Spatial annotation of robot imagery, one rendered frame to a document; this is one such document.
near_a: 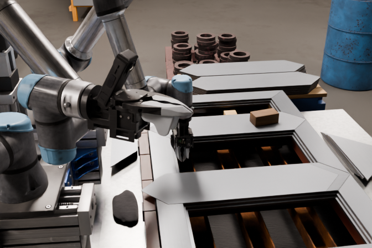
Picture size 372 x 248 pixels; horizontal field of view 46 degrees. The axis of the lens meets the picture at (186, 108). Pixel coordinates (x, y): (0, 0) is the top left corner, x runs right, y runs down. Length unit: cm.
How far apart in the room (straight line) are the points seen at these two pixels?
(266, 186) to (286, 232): 33
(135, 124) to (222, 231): 114
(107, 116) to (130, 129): 6
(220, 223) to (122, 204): 43
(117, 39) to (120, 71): 65
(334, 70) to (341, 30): 42
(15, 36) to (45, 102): 22
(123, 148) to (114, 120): 127
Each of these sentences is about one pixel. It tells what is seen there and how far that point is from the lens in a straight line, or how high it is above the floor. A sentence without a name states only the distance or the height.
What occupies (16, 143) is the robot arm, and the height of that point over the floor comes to 122.
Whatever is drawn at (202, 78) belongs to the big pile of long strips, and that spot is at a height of 85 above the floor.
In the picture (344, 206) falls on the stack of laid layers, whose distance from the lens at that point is 164.
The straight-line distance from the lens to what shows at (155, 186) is 161.
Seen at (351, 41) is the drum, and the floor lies 50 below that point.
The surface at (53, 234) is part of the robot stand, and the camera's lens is 137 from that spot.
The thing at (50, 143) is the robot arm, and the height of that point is 134.
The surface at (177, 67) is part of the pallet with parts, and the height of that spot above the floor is 33.
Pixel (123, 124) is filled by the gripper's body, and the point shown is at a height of 142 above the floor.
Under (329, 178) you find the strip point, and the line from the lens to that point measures 173.
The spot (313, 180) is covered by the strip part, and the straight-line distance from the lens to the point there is 170.
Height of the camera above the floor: 181
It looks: 27 degrees down
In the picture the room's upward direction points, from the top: straight up
